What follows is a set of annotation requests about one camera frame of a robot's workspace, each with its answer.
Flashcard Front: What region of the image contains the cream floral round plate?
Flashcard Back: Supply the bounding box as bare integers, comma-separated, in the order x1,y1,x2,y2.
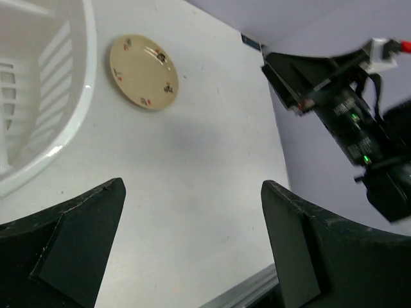
109,34,179,110

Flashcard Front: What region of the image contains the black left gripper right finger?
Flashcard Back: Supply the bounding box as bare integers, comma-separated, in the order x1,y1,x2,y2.
261,180,410,307

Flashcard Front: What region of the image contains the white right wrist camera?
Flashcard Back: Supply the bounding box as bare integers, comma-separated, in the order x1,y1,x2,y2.
361,38,402,74

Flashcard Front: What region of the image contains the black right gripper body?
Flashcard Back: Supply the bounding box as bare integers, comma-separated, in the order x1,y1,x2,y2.
297,51,410,223

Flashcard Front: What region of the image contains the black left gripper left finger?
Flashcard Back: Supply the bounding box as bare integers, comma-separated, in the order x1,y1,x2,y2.
1,178,125,307

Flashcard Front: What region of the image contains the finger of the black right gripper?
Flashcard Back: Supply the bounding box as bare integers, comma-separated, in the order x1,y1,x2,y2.
261,52,337,111

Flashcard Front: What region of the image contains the white plastic dish basket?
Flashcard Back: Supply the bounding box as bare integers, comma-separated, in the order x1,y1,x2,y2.
1,1,97,196

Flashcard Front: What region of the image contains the blue table label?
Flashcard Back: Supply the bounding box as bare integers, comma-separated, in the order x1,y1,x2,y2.
241,33,261,52

